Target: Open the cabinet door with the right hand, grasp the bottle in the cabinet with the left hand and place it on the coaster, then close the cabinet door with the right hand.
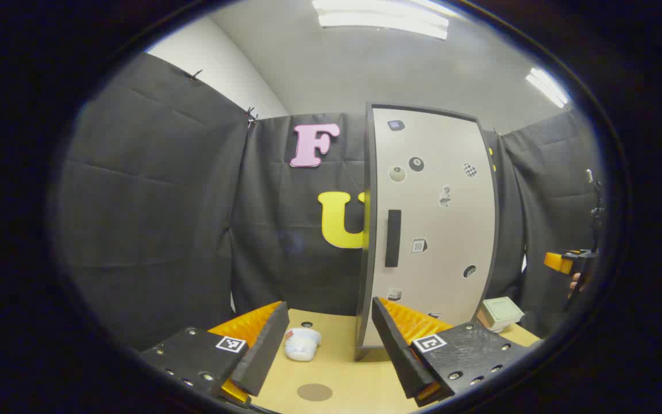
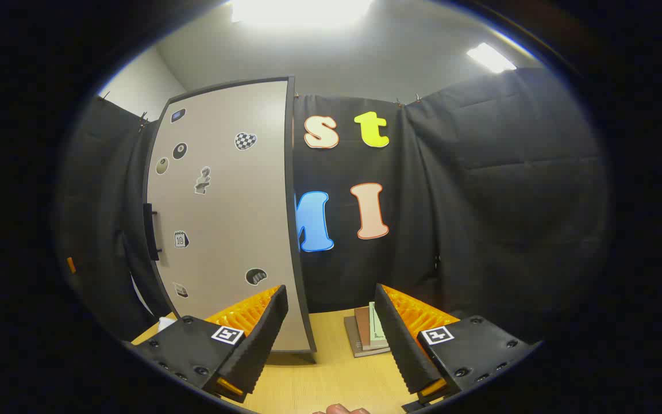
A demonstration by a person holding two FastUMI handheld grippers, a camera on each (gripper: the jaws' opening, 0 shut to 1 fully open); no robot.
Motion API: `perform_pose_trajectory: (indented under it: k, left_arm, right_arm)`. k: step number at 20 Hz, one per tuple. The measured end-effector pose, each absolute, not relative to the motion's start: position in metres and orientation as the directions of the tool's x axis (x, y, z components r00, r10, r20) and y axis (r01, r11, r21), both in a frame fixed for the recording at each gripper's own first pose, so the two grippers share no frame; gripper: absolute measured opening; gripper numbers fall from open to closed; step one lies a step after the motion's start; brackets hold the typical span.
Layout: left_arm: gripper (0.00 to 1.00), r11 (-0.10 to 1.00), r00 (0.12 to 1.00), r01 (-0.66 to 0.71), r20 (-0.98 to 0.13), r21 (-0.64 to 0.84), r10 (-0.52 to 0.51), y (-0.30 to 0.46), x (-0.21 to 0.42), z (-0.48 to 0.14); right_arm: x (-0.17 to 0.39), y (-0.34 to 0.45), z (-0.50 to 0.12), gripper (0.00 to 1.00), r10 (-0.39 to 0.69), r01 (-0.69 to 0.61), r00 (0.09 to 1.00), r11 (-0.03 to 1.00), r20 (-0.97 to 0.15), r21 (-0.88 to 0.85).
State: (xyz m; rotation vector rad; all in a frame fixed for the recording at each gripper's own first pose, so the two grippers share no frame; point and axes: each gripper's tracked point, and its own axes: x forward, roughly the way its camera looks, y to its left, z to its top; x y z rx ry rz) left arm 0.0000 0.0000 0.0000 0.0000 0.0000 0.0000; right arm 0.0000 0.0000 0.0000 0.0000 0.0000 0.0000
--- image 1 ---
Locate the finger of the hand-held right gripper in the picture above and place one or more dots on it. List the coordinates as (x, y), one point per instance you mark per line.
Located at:
(558, 261)

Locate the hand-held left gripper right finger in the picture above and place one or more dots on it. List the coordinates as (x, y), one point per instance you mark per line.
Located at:
(397, 356)

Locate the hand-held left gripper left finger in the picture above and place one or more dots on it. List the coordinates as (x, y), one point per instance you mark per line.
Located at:
(262, 356)

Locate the brown round coaster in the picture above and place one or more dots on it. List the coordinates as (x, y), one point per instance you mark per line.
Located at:
(315, 392)

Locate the cream cabinet door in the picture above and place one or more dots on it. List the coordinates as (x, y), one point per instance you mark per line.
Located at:
(446, 230)

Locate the dark grey cabinet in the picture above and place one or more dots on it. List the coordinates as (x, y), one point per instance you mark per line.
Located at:
(365, 259)

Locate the white plush toy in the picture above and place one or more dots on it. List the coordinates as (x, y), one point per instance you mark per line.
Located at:
(301, 344)

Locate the pale green book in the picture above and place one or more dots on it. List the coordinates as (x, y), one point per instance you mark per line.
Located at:
(500, 310)

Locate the black backdrop cloth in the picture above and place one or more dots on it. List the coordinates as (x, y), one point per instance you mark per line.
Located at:
(153, 201)

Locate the black binder clip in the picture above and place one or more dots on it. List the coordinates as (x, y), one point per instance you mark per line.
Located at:
(251, 115)
(195, 74)

